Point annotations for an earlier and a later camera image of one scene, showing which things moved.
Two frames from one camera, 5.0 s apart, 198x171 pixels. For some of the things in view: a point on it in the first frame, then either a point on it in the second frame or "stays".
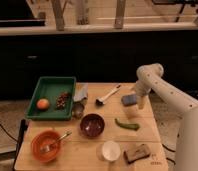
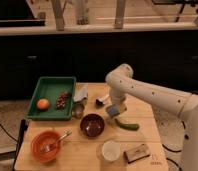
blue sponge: (128, 100) to (112, 110)
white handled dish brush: (101, 101) stays
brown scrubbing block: (137, 153) stays
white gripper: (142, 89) to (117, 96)
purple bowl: (92, 125) stays
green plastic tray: (49, 87) stays
